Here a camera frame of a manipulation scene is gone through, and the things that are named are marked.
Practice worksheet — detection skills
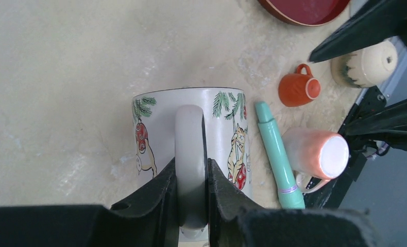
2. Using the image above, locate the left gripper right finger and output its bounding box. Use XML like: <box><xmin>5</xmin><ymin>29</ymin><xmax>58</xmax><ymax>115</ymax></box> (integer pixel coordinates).
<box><xmin>207</xmin><ymin>158</ymin><xmax>278</xmax><ymax>246</ymax></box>

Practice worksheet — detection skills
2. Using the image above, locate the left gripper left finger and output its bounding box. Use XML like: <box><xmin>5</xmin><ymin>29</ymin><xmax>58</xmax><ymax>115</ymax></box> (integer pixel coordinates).
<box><xmin>110</xmin><ymin>158</ymin><xmax>179</xmax><ymax>246</ymax></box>

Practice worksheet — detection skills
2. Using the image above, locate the large white cat mug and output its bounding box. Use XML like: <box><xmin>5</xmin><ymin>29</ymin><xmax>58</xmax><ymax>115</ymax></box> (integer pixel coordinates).
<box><xmin>132</xmin><ymin>87</ymin><xmax>252</xmax><ymax>242</ymax></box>

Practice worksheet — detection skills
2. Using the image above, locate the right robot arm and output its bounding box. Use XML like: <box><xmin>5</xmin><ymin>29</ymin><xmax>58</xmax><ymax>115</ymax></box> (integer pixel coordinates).
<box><xmin>305</xmin><ymin>1</ymin><xmax>407</xmax><ymax>208</ymax></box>

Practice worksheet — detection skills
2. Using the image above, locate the pink white mug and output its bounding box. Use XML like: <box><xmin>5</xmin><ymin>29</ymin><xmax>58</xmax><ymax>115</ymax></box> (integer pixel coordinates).
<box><xmin>282</xmin><ymin>127</ymin><xmax>349</xmax><ymax>193</ymax></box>

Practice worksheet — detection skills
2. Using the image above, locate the teal pen tube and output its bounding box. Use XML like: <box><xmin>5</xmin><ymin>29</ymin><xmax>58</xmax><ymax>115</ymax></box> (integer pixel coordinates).
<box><xmin>255</xmin><ymin>101</ymin><xmax>306</xmax><ymax>209</ymax></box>

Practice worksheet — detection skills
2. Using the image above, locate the small orange cup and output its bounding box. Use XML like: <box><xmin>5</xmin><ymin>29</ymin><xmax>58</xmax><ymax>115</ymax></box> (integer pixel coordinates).
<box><xmin>278</xmin><ymin>63</ymin><xmax>321</xmax><ymax>107</ymax></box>

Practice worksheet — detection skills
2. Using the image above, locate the cream teapot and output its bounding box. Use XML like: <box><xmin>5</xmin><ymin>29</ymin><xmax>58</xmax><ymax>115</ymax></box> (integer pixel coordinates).
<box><xmin>331</xmin><ymin>40</ymin><xmax>398</xmax><ymax>89</ymax></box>

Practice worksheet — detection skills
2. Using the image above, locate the red round tray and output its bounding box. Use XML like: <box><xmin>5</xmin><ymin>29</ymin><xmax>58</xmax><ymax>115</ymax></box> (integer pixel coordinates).
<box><xmin>258</xmin><ymin>0</ymin><xmax>350</xmax><ymax>27</ymax></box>

